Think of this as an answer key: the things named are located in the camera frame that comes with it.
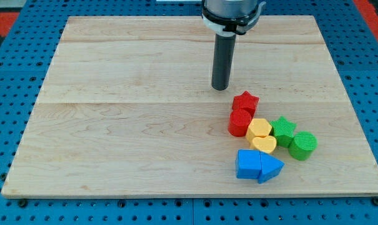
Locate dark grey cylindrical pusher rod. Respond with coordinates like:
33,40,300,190
211,34,236,91

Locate black white tool mount ring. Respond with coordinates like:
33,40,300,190
201,1,266,37

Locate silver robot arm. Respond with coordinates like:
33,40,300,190
201,0,266,91

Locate red star block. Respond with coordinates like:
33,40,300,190
232,91,260,117

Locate red cylinder block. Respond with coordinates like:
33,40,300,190
228,109,252,137

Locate yellow hexagon block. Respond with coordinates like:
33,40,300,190
246,118,272,142

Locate green star block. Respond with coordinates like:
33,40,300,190
270,116,297,148

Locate yellow heart block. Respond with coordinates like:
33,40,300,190
250,136,277,154

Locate wooden board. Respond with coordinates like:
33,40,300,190
1,16,378,199

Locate blue cube block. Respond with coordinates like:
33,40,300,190
235,149,262,179

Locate green cylinder block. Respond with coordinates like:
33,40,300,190
289,131,318,161

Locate blue triangle block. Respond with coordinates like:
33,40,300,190
258,152,285,184

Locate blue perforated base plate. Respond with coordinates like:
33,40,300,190
0,0,378,224

